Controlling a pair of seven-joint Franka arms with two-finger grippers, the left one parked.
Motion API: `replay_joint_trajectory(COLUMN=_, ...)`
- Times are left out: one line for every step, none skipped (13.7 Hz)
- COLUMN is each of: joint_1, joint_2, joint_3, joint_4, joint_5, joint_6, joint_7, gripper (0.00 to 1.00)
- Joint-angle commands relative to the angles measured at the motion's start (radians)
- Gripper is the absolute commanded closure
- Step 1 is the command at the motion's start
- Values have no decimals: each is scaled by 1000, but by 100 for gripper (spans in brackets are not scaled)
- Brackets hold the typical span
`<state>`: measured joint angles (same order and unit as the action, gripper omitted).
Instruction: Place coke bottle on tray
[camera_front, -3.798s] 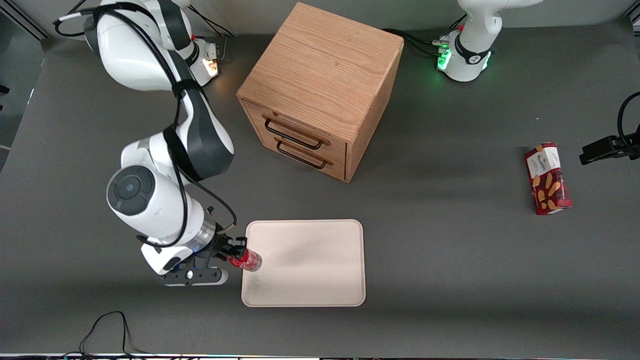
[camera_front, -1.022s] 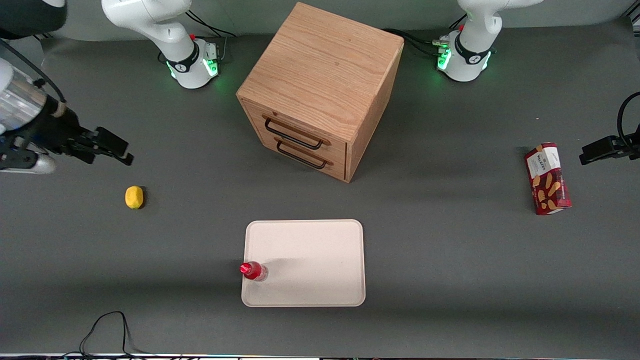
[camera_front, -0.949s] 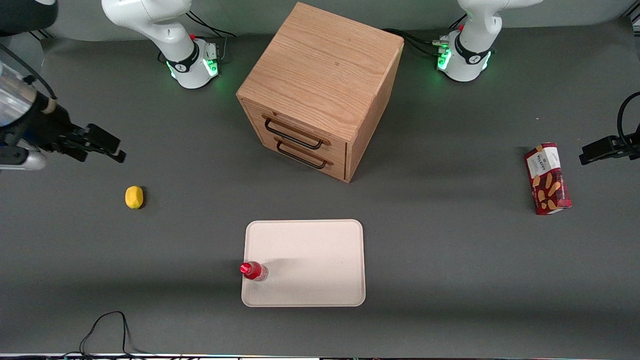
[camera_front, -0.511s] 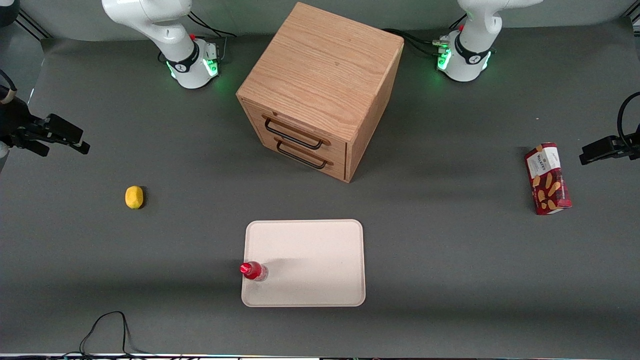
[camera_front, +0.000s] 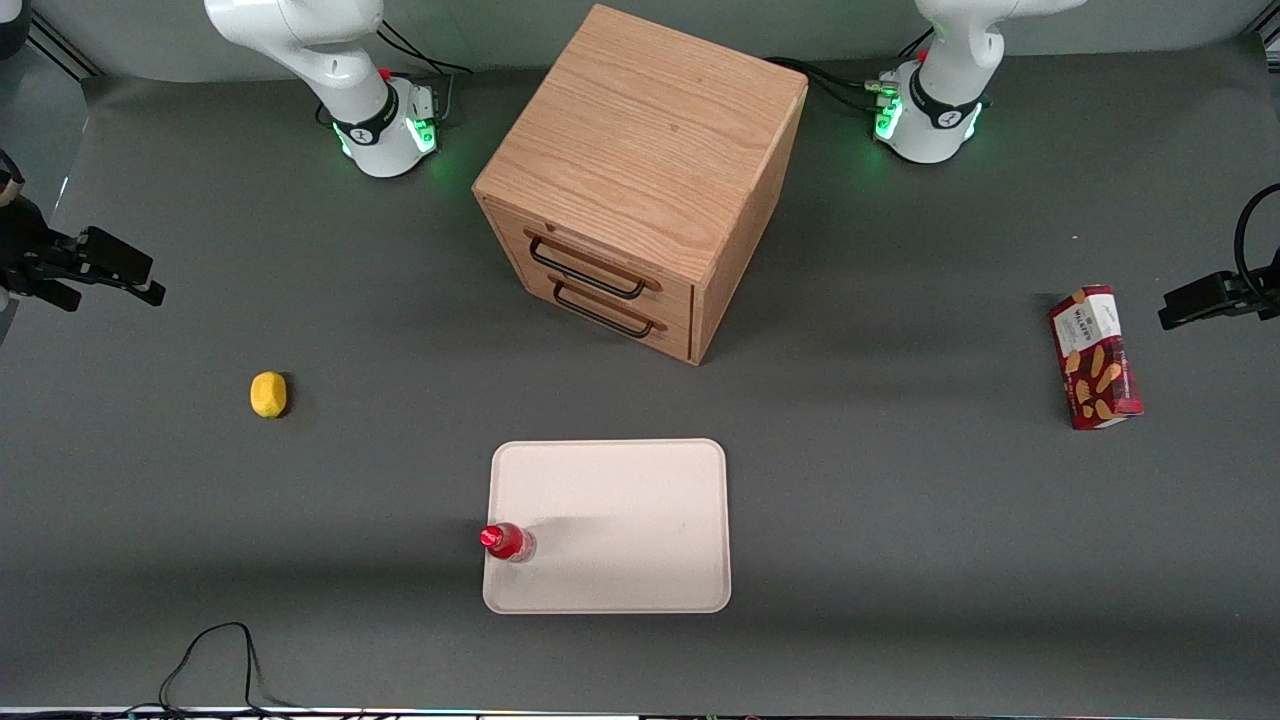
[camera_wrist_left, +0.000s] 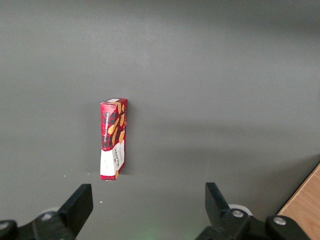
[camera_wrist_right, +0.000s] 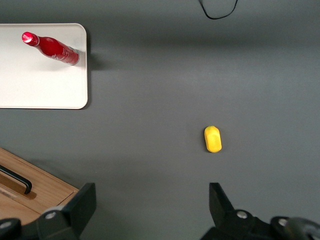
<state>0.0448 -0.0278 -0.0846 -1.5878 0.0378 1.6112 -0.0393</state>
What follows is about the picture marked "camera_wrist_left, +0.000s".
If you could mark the red shortbread cookie box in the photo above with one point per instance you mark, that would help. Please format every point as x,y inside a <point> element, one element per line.
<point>112,140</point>

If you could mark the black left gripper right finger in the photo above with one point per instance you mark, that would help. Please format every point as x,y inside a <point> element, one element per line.
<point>217,210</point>

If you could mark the dark grey table cover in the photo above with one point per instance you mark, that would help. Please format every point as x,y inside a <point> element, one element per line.
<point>200,100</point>

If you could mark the wooden drawer cabinet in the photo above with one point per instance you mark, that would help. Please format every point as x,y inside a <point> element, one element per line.
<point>305,205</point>

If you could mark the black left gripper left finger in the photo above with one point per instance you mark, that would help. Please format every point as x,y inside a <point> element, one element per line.
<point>75,210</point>

